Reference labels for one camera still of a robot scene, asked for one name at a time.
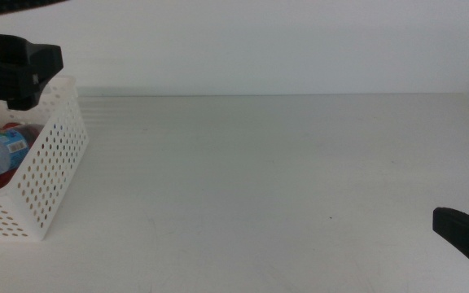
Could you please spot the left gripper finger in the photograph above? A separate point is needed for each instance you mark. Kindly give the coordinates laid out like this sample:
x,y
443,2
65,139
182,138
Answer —
x,y
35,57

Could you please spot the clear water bottle blue cap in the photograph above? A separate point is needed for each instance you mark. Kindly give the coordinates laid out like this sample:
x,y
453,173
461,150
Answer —
x,y
2,150

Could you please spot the white perforated plastic basket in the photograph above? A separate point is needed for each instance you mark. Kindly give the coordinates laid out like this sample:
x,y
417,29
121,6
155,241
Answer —
x,y
51,163

